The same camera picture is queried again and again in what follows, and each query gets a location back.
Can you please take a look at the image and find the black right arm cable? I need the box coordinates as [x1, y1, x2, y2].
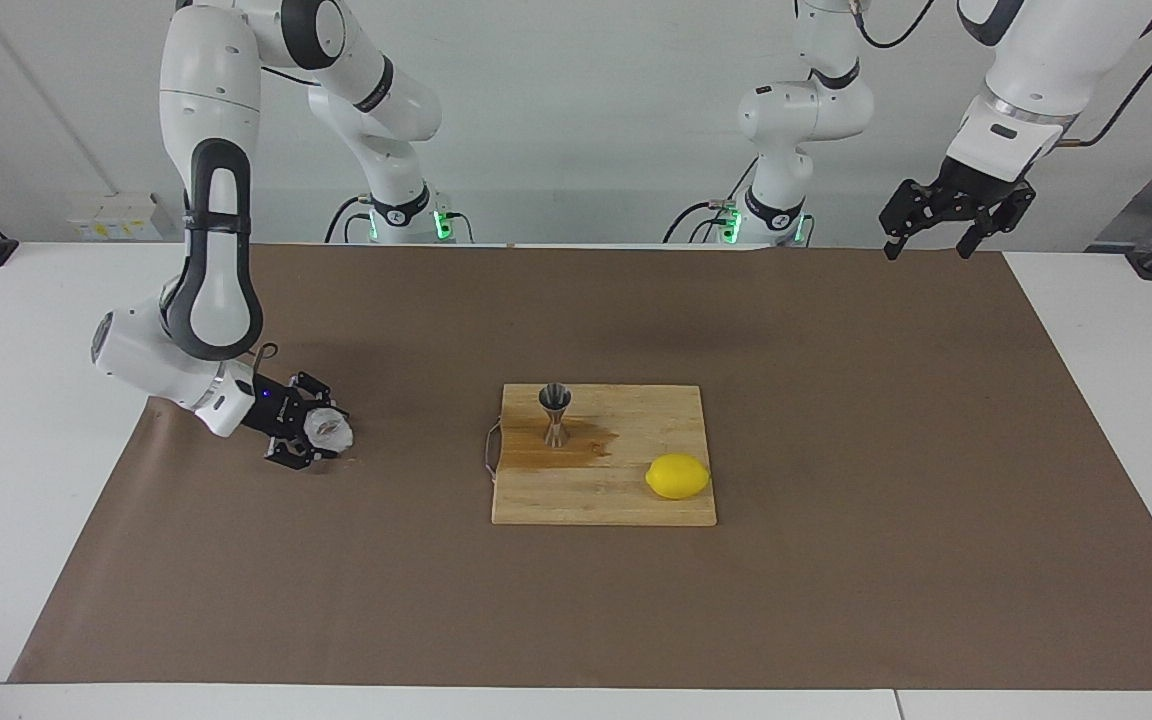
[252, 64, 319, 379]

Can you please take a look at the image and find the black base cable bundle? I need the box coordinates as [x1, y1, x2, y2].
[663, 155, 759, 244]
[324, 193, 377, 246]

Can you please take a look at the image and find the clear plastic cup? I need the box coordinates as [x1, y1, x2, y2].
[302, 407, 354, 458]

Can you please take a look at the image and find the wooden cutting board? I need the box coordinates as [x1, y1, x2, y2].
[484, 384, 718, 528]

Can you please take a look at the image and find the yellow lemon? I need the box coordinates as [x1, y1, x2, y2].
[645, 453, 712, 501]

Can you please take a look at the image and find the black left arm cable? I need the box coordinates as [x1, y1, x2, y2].
[854, 0, 1152, 149]

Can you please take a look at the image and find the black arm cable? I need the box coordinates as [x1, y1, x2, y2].
[854, 0, 1152, 149]
[252, 64, 319, 379]

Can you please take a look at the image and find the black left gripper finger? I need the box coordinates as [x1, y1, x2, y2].
[955, 186, 1038, 260]
[879, 177, 948, 262]

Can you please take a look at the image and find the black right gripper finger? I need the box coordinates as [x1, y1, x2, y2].
[266, 430, 339, 472]
[288, 370, 338, 409]

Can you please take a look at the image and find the steel double jigger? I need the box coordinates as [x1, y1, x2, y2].
[538, 383, 573, 448]

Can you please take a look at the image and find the brown table mat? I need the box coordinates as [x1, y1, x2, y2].
[8, 243, 1152, 691]

